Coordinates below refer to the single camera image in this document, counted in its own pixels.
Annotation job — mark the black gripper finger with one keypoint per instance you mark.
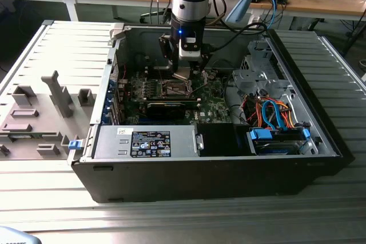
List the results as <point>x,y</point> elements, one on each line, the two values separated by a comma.
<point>165,47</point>
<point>207,51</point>

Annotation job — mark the silver-topped CPU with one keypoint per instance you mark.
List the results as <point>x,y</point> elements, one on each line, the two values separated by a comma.
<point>183,74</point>

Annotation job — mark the metal locking lever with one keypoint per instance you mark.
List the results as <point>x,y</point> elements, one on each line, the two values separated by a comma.
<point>162,78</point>

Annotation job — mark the CPU socket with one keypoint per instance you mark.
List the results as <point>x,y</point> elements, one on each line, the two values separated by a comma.
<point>174,89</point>

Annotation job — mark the metal drive cage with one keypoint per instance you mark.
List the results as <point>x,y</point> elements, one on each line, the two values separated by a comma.
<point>246,79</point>

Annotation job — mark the green motherboard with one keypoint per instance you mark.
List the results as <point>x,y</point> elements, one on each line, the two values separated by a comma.
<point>213,104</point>

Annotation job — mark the white power strip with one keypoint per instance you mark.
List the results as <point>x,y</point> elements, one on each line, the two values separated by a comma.
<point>253,21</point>

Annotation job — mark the black graphics card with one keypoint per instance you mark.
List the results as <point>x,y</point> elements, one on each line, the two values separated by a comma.
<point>166,111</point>

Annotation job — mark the grey power supply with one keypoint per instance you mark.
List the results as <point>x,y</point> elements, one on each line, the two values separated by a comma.
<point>111,141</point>

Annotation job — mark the hard disk in blue carrier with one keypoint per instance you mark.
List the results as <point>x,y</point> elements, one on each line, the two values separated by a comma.
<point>273,149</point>

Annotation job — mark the black PC case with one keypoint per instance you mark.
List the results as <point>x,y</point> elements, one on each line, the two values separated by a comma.
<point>186,178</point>

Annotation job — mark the blue case latch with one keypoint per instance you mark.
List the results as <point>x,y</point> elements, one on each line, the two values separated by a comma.
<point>75,145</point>

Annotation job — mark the grey parts rack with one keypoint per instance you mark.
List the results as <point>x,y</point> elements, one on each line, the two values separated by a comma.
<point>43,129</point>

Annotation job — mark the green RAM stick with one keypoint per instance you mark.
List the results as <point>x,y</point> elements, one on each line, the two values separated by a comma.
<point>21,136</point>

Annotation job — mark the grey rounded device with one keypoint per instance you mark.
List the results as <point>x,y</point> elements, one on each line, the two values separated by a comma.
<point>14,236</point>

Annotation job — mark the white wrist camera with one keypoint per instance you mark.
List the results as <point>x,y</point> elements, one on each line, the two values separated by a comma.
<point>188,55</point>

